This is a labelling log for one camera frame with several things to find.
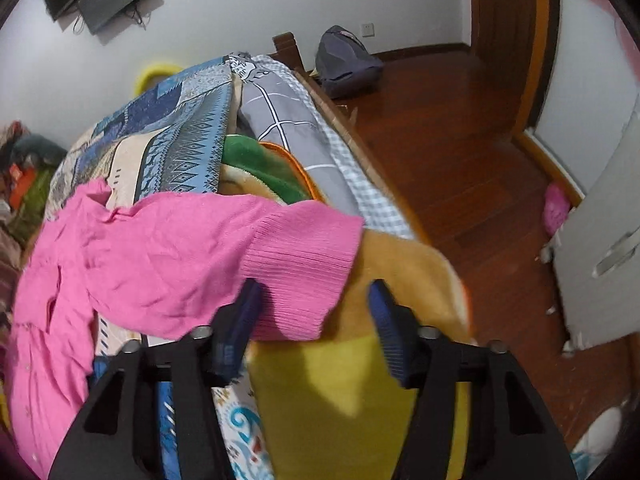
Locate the pink knit sweater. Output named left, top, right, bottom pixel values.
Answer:
left=6, top=179, right=363, bottom=478

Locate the yellow orange plush blanket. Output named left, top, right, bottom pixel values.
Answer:
left=219, top=140, right=474, bottom=480

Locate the green storage box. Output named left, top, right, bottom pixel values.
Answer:
left=6, top=166, right=55, bottom=247

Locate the pink slipper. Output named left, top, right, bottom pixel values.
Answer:
left=542, top=183, right=572, bottom=236

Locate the clutter pile on box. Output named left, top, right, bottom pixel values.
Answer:
left=1, top=120, right=66, bottom=210

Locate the blue patchwork bedspread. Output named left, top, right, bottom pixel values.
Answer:
left=44, top=56, right=274, bottom=479

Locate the green fleece blanket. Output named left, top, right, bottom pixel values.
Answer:
left=218, top=134, right=318, bottom=205

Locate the grey checked quilt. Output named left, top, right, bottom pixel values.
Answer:
left=228, top=53, right=416, bottom=240

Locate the yellow foam arch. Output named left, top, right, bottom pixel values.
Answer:
left=134, top=63, right=182, bottom=98

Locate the dark blue backpack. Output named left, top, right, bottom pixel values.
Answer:
left=316, top=25, right=384, bottom=99

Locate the white cabinet with handles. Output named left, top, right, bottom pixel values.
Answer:
left=532, top=0, right=639, bottom=351

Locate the wooden bed frame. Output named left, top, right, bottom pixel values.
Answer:
left=270, top=32, right=431, bottom=245

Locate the white wall socket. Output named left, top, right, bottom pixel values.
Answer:
left=360, top=23, right=375, bottom=38

